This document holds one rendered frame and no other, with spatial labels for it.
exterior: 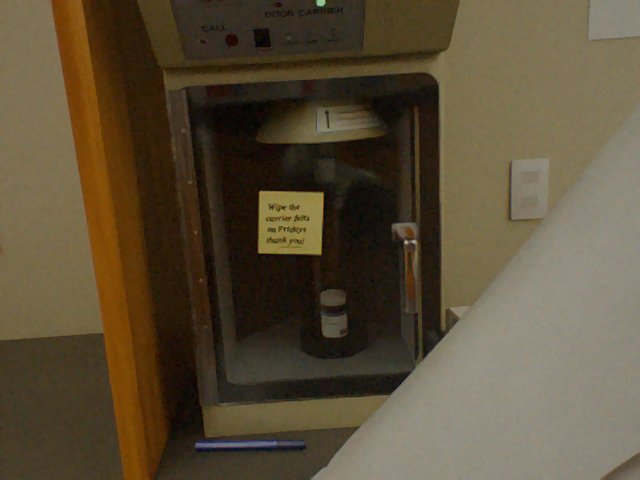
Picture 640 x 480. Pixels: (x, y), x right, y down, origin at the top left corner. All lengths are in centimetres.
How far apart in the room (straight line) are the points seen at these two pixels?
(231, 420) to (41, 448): 25
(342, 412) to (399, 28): 48
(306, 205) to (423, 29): 23
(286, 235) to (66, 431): 42
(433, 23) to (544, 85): 58
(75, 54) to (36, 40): 57
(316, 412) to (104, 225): 37
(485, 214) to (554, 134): 19
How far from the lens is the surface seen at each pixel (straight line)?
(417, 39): 72
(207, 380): 83
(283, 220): 75
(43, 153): 127
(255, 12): 67
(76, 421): 99
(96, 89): 69
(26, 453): 95
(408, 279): 73
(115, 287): 72
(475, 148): 123
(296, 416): 86
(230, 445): 84
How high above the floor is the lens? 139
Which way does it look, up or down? 14 degrees down
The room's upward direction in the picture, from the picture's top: 4 degrees counter-clockwise
